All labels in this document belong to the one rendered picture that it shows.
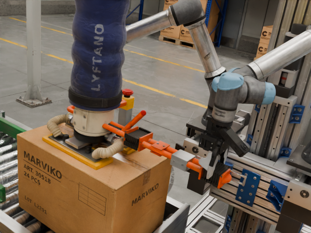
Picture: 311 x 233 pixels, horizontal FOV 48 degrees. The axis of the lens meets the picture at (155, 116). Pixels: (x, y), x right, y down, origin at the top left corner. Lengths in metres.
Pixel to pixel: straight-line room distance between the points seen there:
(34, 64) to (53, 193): 3.02
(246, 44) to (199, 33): 8.17
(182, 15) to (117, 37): 0.36
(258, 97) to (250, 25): 8.85
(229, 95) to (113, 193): 0.56
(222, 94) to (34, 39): 3.50
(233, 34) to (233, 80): 9.01
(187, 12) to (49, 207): 1.06
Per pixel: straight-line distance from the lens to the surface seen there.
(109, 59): 1.38
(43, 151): 1.57
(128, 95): 2.05
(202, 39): 1.75
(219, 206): 2.64
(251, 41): 9.87
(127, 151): 1.54
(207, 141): 1.20
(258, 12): 9.92
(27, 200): 1.82
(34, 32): 4.40
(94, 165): 1.42
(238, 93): 1.13
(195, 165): 1.27
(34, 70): 4.52
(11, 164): 2.27
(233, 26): 10.10
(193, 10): 1.62
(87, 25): 1.35
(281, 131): 1.74
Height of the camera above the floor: 1.70
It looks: 22 degrees down
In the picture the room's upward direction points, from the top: 8 degrees clockwise
